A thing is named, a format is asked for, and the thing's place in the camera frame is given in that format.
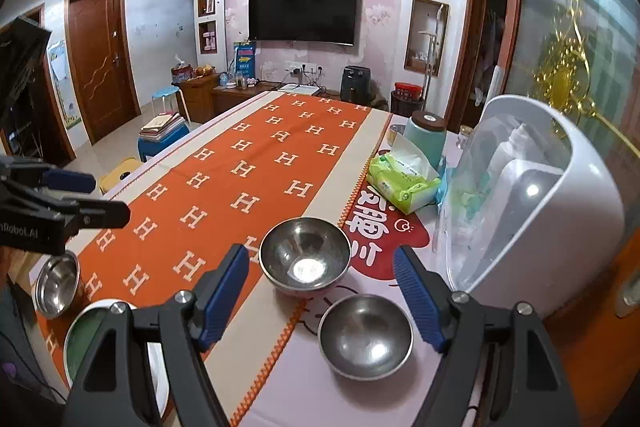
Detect black air fryer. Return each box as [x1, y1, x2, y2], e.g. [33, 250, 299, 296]
[341, 65, 371, 104]

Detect person's dark clothing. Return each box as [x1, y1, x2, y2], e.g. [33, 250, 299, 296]
[0, 277, 68, 427]

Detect stack of books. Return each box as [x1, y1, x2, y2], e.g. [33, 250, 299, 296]
[139, 111, 187, 142]

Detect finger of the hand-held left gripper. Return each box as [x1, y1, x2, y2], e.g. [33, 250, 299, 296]
[0, 158, 97, 194]
[10, 193, 132, 229]

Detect brown wooden door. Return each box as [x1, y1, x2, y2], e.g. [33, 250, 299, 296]
[65, 0, 142, 145]

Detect green plate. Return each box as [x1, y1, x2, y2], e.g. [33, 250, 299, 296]
[66, 307, 108, 383]

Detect orange patterned table runner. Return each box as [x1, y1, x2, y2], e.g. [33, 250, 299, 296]
[37, 91, 393, 427]

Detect pink-sided steel bowl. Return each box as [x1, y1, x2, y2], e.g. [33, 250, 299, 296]
[259, 217, 352, 299]

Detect blue wet wipes pack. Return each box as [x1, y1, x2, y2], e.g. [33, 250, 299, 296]
[436, 157, 454, 208]

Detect dark blue plastic stool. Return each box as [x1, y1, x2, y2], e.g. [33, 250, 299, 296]
[137, 122, 191, 162]

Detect white sterilizer cabinet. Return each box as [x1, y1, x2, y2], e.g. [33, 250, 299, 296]
[440, 94, 626, 325]

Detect pink printed tablecloth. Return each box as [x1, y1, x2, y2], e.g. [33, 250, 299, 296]
[30, 89, 496, 427]

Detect wall poster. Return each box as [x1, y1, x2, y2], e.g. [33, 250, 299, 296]
[47, 39, 83, 130]

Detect large steel bowl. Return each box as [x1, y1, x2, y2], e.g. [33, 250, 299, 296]
[34, 251, 82, 320]

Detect black television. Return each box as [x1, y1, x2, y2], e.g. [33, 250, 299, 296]
[248, 0, 360, 46]

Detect green wet wipes pack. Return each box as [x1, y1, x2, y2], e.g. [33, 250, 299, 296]
[367, 147, 443, 215]

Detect white paper plate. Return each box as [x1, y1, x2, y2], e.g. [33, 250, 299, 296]
[62, 299, 172, 413]

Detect red-lidded jars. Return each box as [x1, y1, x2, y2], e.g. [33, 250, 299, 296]
[392, 82, 423, 115]

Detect black metal rack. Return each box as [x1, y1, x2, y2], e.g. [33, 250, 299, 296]
[0, 18, 53, 158]

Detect yellow plastic stool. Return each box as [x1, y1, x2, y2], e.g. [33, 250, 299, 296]
[98, 157, 141, 195]

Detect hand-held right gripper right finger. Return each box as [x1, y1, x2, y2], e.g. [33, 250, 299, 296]
[392, 246, 583, 427]

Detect teal canister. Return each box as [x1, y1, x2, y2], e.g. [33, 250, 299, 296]
[402, 111, 447, 162]

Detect small steel bowl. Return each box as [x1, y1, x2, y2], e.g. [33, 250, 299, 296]
[318, 294, 415, 380]

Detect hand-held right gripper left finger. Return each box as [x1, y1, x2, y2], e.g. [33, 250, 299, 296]
[60, 244, 251, 427]

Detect blue printed box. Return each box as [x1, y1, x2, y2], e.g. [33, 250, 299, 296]
[234, 43, 258, 80]

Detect wooden TV cabinet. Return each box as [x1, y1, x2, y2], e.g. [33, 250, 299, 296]
[177, 74, 321, 125]

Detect round white-legged stool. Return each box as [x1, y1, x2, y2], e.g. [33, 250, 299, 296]
[151, 87, 191, 124]

